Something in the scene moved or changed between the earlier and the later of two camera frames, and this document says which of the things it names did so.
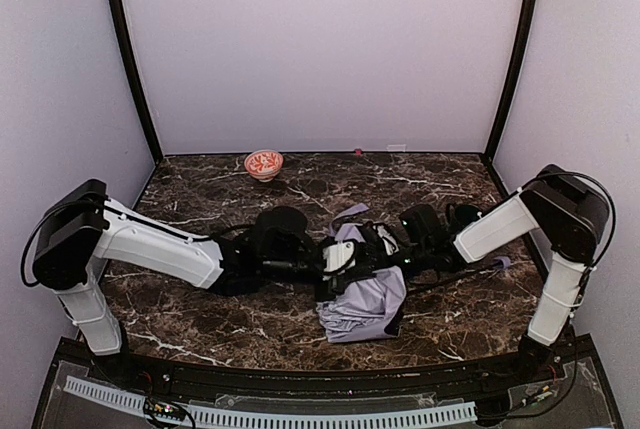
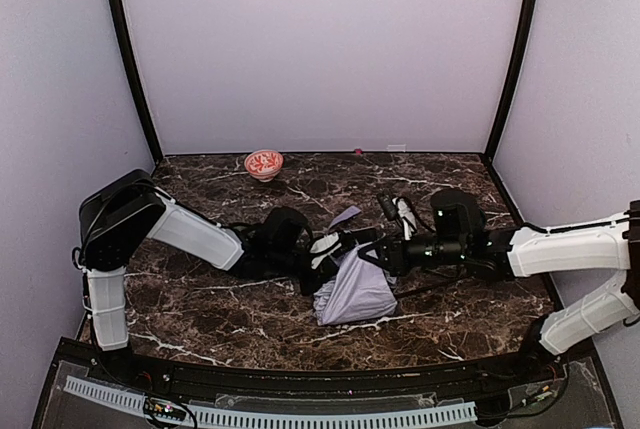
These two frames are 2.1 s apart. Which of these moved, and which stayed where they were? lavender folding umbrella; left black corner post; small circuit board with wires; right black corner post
Moved: lavender folding umbrella
Stayed: small circuit board with wires; left black corner post; right black corner post
